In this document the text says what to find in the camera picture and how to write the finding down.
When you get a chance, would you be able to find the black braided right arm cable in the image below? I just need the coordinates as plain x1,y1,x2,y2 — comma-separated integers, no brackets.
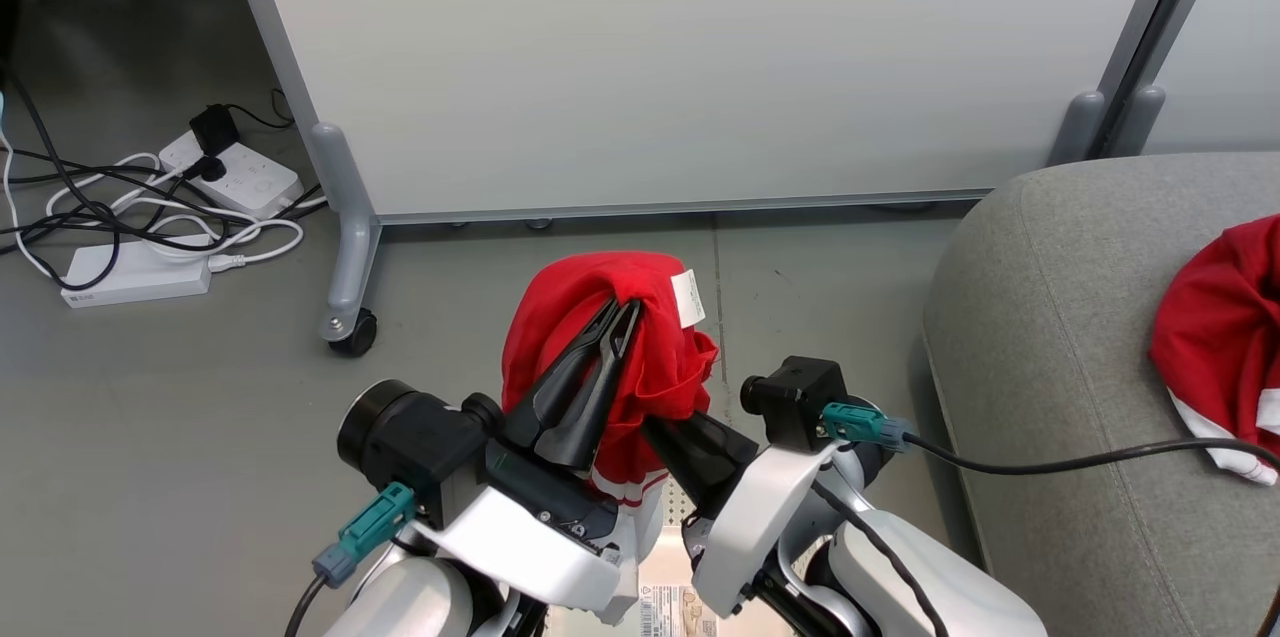
808,480,953,637

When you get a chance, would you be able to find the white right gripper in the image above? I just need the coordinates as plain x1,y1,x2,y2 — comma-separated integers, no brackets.
639,411,852,618

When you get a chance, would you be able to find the red garment with white trim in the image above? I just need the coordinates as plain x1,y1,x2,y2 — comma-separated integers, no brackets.
1147,214,1280,487

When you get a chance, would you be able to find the teal camera connector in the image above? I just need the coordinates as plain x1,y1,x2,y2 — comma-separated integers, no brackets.
819,399,914,454
312,481,417,589

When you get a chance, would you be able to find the teal left camera connector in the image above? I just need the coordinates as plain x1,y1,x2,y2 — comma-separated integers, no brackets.
312,481,417,589

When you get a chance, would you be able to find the black power adapter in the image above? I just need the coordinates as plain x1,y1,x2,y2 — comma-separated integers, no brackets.
189,103,240,156

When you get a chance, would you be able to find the black left camera cable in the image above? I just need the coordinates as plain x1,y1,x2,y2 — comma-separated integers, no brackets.
284,572,331,637

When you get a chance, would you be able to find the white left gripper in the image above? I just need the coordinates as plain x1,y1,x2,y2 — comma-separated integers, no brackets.
414,299,668,625

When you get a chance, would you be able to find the long white power strip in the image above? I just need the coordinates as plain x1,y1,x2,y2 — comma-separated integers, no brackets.
59,238,214,310

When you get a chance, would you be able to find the narrow white partition panel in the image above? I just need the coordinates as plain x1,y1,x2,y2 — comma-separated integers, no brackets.
1144,0,1280,157

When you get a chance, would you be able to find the white square power strip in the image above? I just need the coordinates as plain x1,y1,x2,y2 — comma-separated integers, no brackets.
157,128,305,221

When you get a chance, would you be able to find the red garment with white label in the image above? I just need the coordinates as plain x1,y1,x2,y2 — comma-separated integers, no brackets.
499,250,722,509

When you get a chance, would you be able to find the white power cable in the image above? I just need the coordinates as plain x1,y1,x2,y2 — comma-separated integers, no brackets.
0,97,306,284

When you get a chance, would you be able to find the black caster wheel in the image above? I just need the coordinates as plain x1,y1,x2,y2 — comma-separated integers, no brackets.
327,308,380,359

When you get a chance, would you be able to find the teal right camera connector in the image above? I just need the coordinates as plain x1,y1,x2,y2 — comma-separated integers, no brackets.
819,399,914,454

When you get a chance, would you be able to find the large white partition panel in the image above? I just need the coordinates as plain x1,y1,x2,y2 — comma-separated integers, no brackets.
243,0,1173,221

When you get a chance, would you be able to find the grey partition frame post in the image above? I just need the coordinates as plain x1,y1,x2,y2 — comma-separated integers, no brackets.
1108,0,1242,159
214,0,384,345
1047,0,1201,167

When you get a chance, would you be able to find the printed paper label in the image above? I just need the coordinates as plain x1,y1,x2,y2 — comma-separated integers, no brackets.
638,583,718,637

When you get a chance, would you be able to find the black cable bundle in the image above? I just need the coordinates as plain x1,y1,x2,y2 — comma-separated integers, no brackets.
0,67,328,294

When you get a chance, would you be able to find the white perforated laundry basket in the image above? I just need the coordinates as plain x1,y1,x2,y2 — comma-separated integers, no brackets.
636,475,723,637

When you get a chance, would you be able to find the grey fabric sofa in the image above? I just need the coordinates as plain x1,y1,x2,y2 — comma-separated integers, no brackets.
921,152,1280,637

